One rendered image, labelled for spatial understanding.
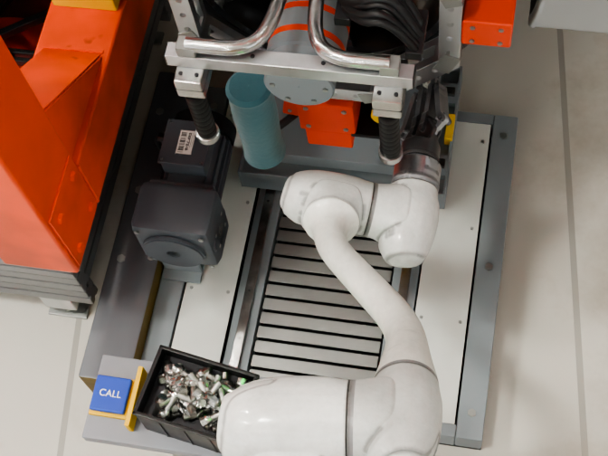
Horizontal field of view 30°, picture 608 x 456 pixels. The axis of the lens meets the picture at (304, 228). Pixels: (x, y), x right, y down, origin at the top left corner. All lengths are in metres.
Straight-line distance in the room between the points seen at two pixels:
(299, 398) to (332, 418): 0.05
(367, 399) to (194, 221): 0.90
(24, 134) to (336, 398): 0.73
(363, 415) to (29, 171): 0.76
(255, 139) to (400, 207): 0.36
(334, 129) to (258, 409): 0.93
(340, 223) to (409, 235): 0.13
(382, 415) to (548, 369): 1.13
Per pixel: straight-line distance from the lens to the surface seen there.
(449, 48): 2.12
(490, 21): 2.05
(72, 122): 2.23
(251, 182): 2.77
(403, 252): 2.06
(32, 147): 2.02
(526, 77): 3.04
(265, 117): 2.20
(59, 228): 2.16
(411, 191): 2.09
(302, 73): 1.90
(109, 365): 2.29
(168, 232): 2.44
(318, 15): 1.91
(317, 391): 1.64
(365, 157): 2.66
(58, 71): 2.27
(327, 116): 2.37
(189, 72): 1.95
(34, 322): 2.88
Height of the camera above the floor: 2.55
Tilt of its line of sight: 64 degrees down
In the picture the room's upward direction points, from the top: 13 degrees counter-clockwise
